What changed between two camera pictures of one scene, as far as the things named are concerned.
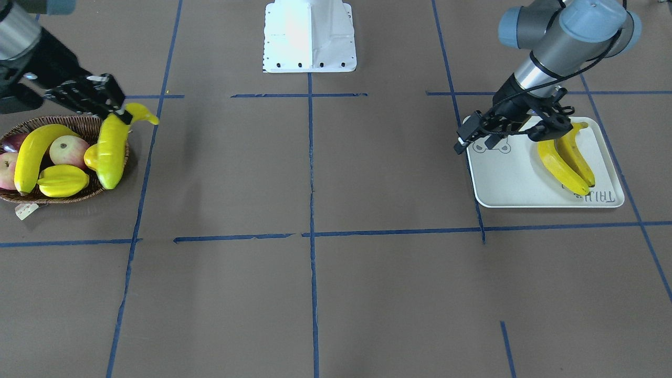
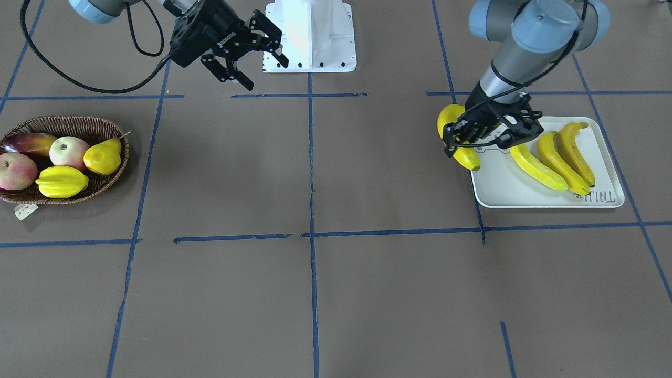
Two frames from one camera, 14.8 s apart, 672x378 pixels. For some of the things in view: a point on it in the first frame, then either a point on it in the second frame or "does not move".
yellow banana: [567, 146] does not move
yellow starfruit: [62, 180] does not move
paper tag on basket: [24, 210] does not move
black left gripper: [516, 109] → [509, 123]
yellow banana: [30, 143] → [465, 156]
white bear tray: [513, 174] does not move
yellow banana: [566, 172] does not move
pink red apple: [8, 162] does not move
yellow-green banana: [107, 159] → [537, 169]
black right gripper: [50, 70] → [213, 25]
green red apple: [68, 150] does not move
